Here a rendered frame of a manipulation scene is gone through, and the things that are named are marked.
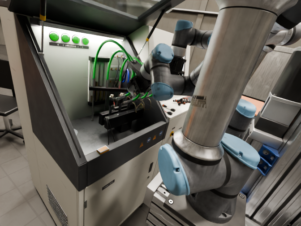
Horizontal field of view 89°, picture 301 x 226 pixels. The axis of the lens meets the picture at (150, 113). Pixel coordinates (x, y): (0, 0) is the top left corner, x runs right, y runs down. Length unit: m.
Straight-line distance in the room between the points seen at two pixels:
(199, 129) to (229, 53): 0.14
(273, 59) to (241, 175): 7.38
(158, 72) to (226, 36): 0.30
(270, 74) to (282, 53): 0.79
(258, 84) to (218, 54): 7.50
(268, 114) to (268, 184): 0.23
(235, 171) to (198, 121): 0.18
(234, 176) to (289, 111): 0.32
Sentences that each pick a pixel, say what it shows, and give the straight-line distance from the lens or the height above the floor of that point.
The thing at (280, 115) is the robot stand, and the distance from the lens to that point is 0.67.
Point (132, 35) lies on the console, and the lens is 1.34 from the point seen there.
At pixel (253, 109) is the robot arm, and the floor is 1.25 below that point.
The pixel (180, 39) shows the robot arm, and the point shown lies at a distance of 0.77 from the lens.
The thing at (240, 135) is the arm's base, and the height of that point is 1.10.
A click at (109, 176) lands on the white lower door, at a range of 0.93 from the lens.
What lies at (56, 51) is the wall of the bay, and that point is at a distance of 1.08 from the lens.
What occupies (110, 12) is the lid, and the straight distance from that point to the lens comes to 1.07.
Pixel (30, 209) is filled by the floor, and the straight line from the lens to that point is 1.84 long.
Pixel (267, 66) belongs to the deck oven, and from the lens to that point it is 7.75.
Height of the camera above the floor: 1.46
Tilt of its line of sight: 25 degrees down
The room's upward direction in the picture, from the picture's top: 12 degrees clockwise
